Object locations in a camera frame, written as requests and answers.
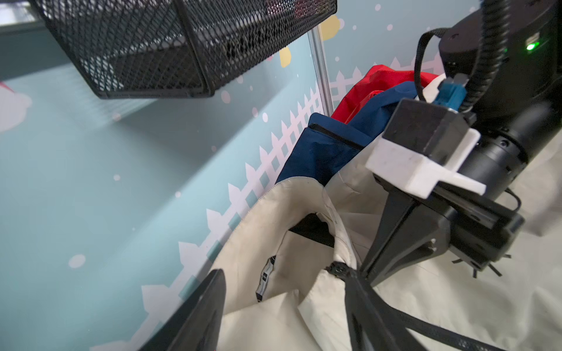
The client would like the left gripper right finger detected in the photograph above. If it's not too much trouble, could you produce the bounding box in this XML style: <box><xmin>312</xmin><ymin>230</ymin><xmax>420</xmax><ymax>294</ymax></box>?
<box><xmin>345</xmin><ymin>270</ymin><xmax>424</xmax><ymax>351</ymax></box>

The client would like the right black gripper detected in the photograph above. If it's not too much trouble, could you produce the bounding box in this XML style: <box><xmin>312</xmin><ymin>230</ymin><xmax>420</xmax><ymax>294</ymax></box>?
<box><xmin>360</xmin><ymin>184</ymin><xmax>525</xmax><ymax>287</ymax></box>

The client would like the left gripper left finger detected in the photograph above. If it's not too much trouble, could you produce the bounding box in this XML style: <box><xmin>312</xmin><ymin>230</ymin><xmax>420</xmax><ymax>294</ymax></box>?
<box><xmin>140</xmin><ymin>269</ymin><xmax>226</xmax><ymax>351</ymax></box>

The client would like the cream beige jacket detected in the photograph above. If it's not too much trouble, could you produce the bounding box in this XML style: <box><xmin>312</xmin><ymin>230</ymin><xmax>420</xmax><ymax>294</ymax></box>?
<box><xmin>213</xmin><ymin>136</ymin><xmax>561</xmax><ymax>350</ymax></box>

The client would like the navy blue jacket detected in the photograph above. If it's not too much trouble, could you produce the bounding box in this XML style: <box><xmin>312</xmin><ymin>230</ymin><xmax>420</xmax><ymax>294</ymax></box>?
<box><xmin>277</xmin><ymin>82</ymin><xmax>417</xmax><ymax>185</ymax></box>

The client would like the red jacket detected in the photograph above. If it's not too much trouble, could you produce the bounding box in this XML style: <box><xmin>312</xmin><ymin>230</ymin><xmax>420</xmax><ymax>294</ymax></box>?
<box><xmin>331</xmin><ymin>65</ymin><xmax>414</xmax><ymax>124</ymax></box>

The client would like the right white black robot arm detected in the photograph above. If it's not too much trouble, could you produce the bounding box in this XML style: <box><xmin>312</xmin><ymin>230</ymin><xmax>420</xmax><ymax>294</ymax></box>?
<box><xmin>360</xmin><ymin>1</ymin><xmax>561</xmax><ymax>285</ymax></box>

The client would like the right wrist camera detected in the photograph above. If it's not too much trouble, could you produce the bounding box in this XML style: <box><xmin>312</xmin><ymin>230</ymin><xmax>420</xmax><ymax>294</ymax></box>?
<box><xmin>365</xmin><ymin>99</ymin><xmax>486</xmax><ymax>199</ymax></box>

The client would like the black wire mesh basket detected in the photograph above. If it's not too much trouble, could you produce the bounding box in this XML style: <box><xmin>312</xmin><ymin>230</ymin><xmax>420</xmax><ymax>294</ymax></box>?
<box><xmin>31</xmin><ymin>0</ymin><xmax>337</xmax><ymax>99</ymax></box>

